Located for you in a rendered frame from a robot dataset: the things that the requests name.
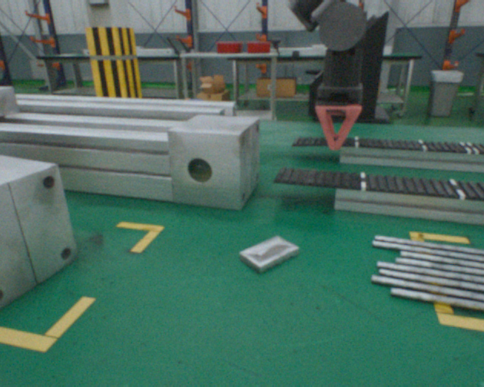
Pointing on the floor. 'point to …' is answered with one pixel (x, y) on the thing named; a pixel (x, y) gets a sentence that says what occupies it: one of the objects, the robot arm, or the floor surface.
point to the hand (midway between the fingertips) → (335, 141)
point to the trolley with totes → (260, 50)
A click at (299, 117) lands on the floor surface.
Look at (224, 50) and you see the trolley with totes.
